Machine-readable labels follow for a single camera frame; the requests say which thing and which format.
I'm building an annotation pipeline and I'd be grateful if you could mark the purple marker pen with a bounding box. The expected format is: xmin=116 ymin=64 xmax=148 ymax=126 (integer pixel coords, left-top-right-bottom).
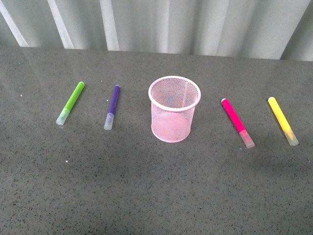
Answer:
xmin=104 ymin=85 xmax=120 ymax=130

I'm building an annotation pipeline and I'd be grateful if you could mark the pink marker pen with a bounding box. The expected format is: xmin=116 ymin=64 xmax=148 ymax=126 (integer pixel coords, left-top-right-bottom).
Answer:
xmin=221 ymin=98 xmax=255 ymax=148

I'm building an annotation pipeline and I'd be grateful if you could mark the pink mesh pen cup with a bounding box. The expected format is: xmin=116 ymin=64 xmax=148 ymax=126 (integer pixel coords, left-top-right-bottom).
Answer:
xmin=148 ymin=75 xmax=201 ymax=143

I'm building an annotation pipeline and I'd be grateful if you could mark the green marker pen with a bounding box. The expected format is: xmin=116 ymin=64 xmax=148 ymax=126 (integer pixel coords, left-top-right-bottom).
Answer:
xmin=56 ymin=81 xmax=85 ymax=125

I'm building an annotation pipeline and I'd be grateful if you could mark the yellow marker pen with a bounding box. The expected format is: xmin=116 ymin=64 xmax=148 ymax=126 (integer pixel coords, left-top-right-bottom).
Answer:
xmin=268 ymin=97 xmax=299 ymax=146

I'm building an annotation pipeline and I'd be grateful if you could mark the white curtain backdrop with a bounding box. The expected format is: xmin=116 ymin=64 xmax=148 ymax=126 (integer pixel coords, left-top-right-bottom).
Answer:
xmin=0 ymin=0 xmax=313 ymax=61

